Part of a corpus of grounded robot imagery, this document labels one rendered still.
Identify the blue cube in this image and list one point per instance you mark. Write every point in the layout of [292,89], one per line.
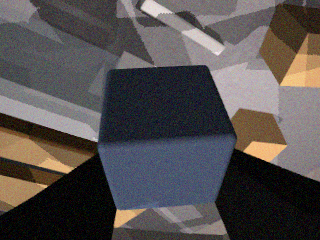
[165,137]

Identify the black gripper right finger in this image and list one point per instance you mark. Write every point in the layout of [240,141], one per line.
[260,201]

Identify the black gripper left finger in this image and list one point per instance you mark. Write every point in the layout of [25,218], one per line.
[79,206]

